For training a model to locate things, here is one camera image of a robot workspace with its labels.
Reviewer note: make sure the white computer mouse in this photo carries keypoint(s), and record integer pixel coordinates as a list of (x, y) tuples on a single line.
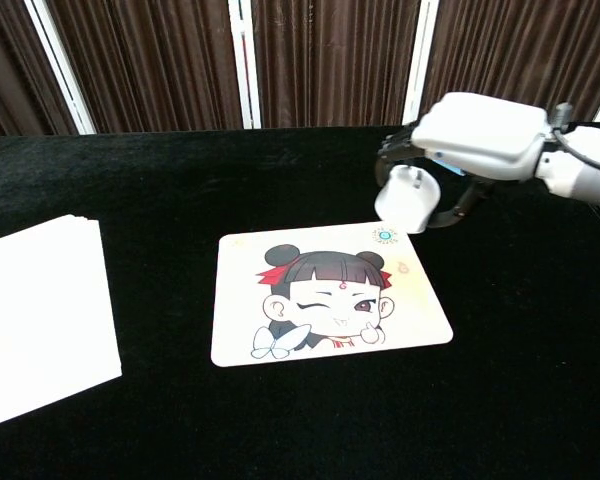
[(407, 200)]

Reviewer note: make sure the brown curtain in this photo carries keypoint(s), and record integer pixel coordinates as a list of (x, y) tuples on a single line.
[(280, 62)]

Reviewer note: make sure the white paper stack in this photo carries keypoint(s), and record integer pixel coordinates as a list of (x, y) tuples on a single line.
[(45, 320)]

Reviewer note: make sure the black table cloth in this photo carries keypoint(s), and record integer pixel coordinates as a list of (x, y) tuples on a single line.
[(300, 310)]

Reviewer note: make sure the cartoon girl mouse pad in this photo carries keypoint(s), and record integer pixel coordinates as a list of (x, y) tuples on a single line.
[(325, 295)]

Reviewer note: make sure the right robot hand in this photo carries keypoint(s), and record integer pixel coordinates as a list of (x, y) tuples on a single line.
[(472, 150)]

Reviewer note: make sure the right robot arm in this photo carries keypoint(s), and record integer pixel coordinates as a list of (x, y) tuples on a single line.
[(582, 167)]

